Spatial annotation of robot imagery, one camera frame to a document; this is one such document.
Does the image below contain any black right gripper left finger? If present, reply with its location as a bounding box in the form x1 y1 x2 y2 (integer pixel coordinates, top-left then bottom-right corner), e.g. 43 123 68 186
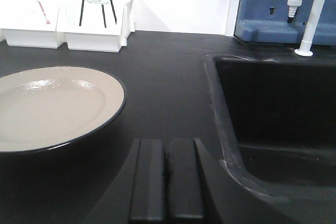
86 139 166 223

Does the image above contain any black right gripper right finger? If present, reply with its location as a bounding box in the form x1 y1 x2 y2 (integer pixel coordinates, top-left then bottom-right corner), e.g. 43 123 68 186
168 139 228 223

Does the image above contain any beige plate with black rim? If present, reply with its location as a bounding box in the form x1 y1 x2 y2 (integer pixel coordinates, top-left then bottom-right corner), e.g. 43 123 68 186
1 66 127 153

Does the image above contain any black lab sink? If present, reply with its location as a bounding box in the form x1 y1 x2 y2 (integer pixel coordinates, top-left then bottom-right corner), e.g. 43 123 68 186
198 55 335 223

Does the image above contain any white right storage bin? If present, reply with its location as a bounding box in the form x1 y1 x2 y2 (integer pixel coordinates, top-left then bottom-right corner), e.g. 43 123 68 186
57 0 135 52

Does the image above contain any white storage bin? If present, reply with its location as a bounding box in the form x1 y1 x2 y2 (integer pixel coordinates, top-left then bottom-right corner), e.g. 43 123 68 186
1 0 65 49
57 0 135 52

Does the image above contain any red white striped straw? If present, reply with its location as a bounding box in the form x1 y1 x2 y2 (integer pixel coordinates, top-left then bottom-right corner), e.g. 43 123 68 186
36 0 50 25

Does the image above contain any blue pegboard drying rack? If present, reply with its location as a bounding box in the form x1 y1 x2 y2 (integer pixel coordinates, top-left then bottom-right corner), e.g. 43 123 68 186
234 0 336 46

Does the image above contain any white middle storage bin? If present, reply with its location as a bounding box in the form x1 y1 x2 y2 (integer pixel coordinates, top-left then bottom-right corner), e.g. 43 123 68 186
1 0 65 49

